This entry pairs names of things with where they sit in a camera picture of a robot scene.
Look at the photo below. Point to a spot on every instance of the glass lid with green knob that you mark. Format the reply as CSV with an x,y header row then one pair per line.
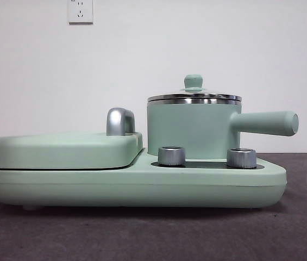
x,y
193,82

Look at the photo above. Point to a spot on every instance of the silver control knob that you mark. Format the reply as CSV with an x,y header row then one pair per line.
x,y
241,158
171,157

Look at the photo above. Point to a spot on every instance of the green breakfast maker base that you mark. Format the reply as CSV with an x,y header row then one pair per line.
x,y
88,187

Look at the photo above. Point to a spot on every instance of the green hinged grill cover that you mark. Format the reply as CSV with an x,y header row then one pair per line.
x,y
61,152

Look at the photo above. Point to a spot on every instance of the white wall socket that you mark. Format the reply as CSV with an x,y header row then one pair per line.
x,y
80,12

